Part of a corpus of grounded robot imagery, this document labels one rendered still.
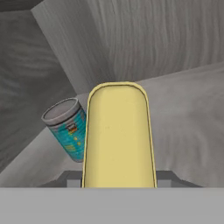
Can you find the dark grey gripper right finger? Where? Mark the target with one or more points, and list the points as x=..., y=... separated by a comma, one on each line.
x=167, y=178

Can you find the grey wooden cabinet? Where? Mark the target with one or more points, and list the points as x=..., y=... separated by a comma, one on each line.
x=116, y=43

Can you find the pale yellow can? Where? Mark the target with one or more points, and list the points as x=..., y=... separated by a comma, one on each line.
x=118, y=137

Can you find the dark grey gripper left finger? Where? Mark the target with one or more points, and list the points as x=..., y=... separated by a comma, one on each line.
x=71, y=178

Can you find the teal labelled can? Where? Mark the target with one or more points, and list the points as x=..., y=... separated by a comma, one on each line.
x=67, y=128

